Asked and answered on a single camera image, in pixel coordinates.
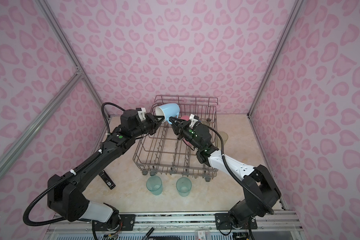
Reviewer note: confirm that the olive translucent cup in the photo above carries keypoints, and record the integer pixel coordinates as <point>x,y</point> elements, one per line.
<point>223,140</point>

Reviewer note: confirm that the black marker pen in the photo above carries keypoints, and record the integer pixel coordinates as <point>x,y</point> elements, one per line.
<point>147,235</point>

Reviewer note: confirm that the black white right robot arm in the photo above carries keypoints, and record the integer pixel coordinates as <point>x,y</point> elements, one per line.
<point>261,192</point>

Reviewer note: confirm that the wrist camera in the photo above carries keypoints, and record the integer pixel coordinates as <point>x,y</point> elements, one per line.
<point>141,114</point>
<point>194,119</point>

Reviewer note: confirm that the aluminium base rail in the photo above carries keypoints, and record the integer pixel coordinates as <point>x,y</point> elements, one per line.
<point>283,225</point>

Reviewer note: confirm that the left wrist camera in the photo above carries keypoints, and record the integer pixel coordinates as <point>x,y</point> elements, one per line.
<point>141,114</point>

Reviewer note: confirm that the black stapler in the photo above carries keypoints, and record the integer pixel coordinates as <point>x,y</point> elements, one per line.
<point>107,180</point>

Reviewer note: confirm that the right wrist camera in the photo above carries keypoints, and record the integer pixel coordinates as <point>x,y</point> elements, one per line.
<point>194,119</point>

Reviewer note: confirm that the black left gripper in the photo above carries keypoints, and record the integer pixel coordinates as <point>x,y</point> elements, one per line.
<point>152,119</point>

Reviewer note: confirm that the teal translucent cup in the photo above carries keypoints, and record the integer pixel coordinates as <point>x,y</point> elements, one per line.
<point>154,185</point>
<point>184,186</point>

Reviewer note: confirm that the pink plastic cup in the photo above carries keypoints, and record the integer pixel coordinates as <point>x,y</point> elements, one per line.
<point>186,118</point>

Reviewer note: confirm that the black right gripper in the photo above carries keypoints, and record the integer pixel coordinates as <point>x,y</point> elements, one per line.
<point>179,129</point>

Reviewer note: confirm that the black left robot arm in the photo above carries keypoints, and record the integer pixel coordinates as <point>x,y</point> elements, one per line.
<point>66,197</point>

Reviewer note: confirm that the white blue ceramic mug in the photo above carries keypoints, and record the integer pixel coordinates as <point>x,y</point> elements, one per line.
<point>168,110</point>

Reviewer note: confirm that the grey wire dish rack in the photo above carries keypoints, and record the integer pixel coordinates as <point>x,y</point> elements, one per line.
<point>163,153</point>

